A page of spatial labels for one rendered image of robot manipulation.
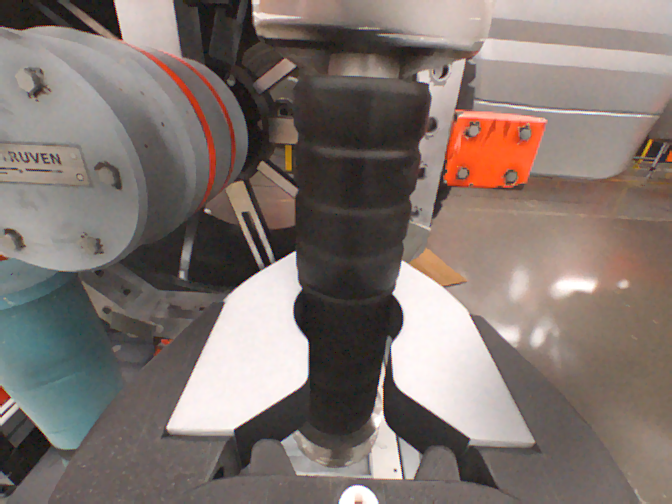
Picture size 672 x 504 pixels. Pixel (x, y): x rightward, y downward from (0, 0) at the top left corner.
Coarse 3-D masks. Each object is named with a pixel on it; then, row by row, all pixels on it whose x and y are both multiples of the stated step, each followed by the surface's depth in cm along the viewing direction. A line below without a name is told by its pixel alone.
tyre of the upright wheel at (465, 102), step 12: (468, 60) 31; (468, 72) 32; (468, 84) 32; (468, 96) 33; (456, 108) 33; (468, 108) 33; (444, 192) 38; (432, 216) 40; (144, 276) 45; (156, 288) 46; (168, 288) 46; (180, 288) 46
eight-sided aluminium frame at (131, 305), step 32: (448, 64) 24; (448, 96) 26; (448, 128) 27; (416, 192) 30; (416, 224) 31; (416, 256) 33; (96, 288) 36; (128, 288) 41; (128, 320) 38; (160, 320) 38; (192, 320) 38
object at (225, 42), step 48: (0, 0) 29; (48, 0) 32; (96, 0) 39; (240, 0) 30; (240, 48) 33; (240, 96) 38; (288, 144) 38; (240, 192) 41; (288, 192) 41; (192, 240) 44; (240, 240) 60; (288, 240) 59; (192, 288) 46
